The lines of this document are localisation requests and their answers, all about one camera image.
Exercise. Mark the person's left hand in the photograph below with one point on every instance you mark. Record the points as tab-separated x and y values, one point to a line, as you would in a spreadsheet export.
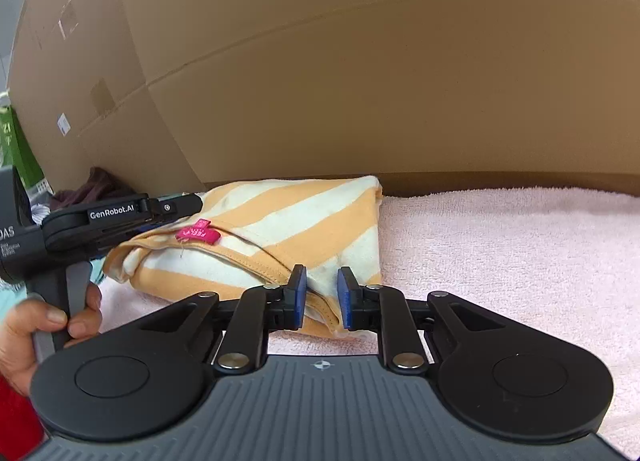
20	341

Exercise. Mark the teal cloth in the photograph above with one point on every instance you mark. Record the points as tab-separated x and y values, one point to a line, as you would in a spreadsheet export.
10	301

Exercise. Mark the green bag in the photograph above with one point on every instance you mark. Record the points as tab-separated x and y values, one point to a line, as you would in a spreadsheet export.
15	151

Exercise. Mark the person's left forearm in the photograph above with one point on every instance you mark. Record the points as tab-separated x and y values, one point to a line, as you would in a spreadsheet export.
15	421

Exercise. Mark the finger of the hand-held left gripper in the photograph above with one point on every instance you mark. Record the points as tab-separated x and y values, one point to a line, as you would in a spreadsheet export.
175	206

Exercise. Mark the dark brown garment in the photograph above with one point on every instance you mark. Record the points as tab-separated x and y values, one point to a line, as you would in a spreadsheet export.
95	188

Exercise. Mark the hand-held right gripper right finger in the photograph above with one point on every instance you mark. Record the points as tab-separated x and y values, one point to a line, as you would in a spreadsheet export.
345	298

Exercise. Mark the large labelled cardboard box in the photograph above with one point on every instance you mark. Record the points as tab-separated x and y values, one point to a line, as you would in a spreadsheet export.
400	66

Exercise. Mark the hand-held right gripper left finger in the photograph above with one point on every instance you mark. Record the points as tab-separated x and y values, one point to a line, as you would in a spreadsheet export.
299	296

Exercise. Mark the small-labelled cardboard box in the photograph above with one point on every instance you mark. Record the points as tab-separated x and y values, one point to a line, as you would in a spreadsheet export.
75	41

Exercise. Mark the orange striped shirt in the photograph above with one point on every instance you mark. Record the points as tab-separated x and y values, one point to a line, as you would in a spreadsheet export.
280	221

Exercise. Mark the pink towel blanket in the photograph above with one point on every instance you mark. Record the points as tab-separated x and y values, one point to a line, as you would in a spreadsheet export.
500	251

